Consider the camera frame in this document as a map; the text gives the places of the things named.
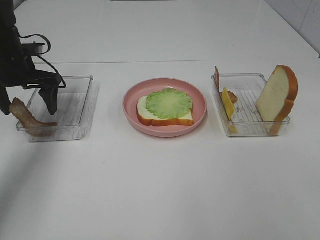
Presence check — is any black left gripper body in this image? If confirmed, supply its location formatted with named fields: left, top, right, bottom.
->
left=0, top=32, right=67, bottom=90

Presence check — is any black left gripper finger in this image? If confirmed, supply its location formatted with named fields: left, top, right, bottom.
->
left=0, top=86, right=11, bottom=116
left=38, top=87, right=58, bottom=115

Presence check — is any brown bacon strip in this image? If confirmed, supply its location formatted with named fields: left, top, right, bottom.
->
left=9, top=97, right=57, bottom=137

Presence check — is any toast bread slice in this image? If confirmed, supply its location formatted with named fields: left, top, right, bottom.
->
left=136, top=95, right=194, bottom=127
left=256, top=65, right=298, bottom=136

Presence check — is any green lettuce leaf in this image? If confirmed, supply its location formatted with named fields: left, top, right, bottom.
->
left=146, top=88, right=193, bottom=119

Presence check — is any red ham bacon slice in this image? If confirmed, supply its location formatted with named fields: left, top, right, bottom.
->
left=214, top=66, right=238, bottom=104

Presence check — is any yellow cheese slice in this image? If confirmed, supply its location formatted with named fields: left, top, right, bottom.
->
left=221, top=87, right=238, bottom=135

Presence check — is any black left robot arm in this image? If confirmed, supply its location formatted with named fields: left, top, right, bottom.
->
left=0, top=0, right=67, bottom=115

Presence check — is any left clear plastic tray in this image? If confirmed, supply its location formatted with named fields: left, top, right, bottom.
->
left=16, top=75, right=99, bottom=143

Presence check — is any clear plastic tray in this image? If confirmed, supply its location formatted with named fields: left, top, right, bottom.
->
left=16, top=75, right=99, bottom=143
left=211, top=73, right=291, bottom=137

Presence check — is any pink round plate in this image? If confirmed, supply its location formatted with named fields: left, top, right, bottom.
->
left=122, top=78, right=207, bottom=138

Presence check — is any right clear plastic tray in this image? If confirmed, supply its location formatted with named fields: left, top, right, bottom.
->
left=211, top=73, right=291, bottom=137

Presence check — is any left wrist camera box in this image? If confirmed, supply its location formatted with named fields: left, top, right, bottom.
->
left=22, top=42, right=45, bottom=56

